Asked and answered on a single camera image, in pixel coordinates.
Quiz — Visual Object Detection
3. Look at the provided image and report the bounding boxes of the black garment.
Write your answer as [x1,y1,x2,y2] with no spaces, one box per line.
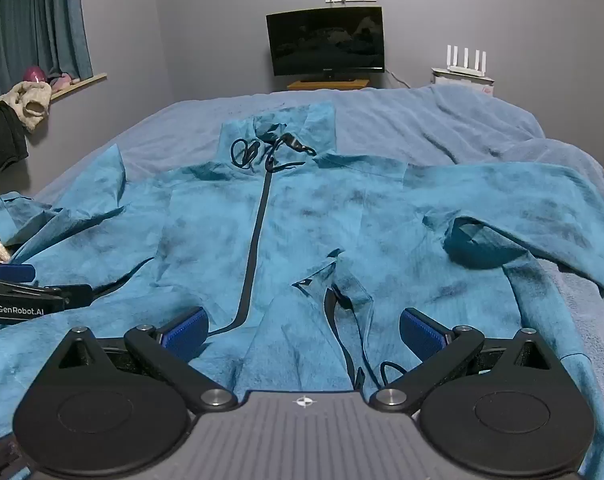
[0,102,29,173]

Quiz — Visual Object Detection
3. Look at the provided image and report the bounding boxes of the beige fleece garment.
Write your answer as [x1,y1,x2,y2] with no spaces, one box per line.
[0,81,53,133]

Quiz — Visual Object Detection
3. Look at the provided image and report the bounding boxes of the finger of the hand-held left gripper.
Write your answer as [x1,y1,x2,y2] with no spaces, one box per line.
[0,264,36,287]
[37,284,94,309]

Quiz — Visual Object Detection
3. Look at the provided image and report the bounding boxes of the black flat screen monitor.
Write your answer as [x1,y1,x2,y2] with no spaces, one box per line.
[266,6,386,82]

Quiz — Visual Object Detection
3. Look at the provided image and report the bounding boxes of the blue bed blanket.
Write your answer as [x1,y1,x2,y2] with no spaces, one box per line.
[0,84,604,480]

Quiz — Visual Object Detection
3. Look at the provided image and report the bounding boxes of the pink plush item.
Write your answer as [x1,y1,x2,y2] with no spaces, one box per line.
[49,72,83,92]

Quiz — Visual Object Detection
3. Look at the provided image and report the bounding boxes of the teal curtain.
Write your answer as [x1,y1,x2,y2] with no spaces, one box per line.
[0,0,94,106]

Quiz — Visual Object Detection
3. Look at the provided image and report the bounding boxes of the white antenna router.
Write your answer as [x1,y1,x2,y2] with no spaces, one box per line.
[446,45,487,77]

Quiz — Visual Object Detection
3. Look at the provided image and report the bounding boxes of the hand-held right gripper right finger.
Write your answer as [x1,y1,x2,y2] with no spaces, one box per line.
[369,306,558,413]

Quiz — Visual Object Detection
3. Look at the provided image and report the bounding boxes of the white box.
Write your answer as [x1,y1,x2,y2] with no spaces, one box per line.
[430,67,495,97]

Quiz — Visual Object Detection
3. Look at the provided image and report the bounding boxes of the wooden monitor stand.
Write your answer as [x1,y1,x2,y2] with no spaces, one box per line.
[287,78,370,92]

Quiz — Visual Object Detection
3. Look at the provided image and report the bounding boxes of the teal zip jacket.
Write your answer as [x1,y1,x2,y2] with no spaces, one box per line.
[0,101,604,480]

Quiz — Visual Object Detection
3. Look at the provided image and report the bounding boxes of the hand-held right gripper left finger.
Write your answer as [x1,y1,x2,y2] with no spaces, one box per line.
[47,306,239,413]

